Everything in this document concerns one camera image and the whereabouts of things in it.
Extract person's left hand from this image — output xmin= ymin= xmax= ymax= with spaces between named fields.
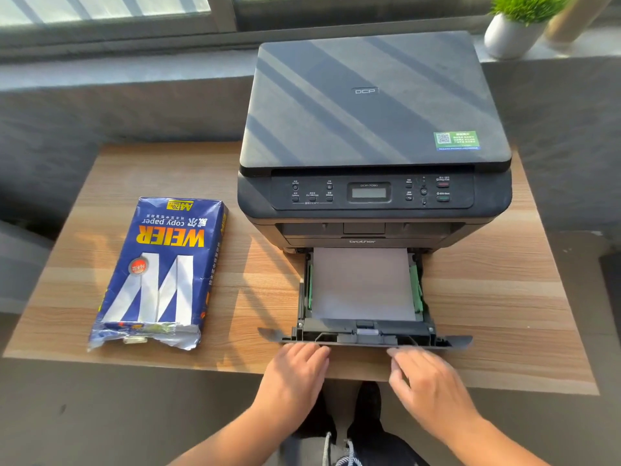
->
xmin=253 ymin=341 xmax=332 ymax=425

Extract person's right hand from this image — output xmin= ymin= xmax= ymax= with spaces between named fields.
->
xmin=386 ymin=346 xmax=484 ymax=440

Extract black printer paper tray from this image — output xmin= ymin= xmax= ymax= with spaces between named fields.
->
xmin=257 ymin=247 xmax=474 ymax=350

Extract person's left forearm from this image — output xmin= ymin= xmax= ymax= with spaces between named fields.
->
xmin=167 ymin=405 xmax=304 ymax=466

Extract person's right forearm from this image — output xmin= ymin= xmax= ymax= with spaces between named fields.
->
xmin=431 ymin=416 xmax=552 ymax=466

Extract black trousers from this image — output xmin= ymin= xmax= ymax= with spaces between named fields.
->
xmin=278 ymin=381 xmax=430 ymax=466

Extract white paper stack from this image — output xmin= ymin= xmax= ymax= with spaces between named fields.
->
xmin=310 ymin=247 xmax=417 ymax=322

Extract blue copy paper pack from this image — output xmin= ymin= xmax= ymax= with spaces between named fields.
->
xmin=87 ymin=196 xmax=229 ymax=353

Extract black multifunction printer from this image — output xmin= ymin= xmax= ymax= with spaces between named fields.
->
xmin=237 ymin=30 xmax=513 ymax=256

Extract grey upholstered seat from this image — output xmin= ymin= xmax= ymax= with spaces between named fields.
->
xmin=0 ymin=219 xmax=54 ymax=316

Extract white plant pot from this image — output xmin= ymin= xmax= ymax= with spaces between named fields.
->
xmin=484 ymin=13 xmax=549 ymax=61

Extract green potted plant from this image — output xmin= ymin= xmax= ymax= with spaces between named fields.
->
xmin=489 ymin=0 xmax=569 ymax=26

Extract beige curtain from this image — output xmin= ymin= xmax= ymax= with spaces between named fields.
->
xmin=543 ymin=0 xmax=618 ymax=44

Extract grey window frame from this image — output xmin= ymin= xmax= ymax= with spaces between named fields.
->
xmin=0 ymin=0 xmax=492 ymax=60

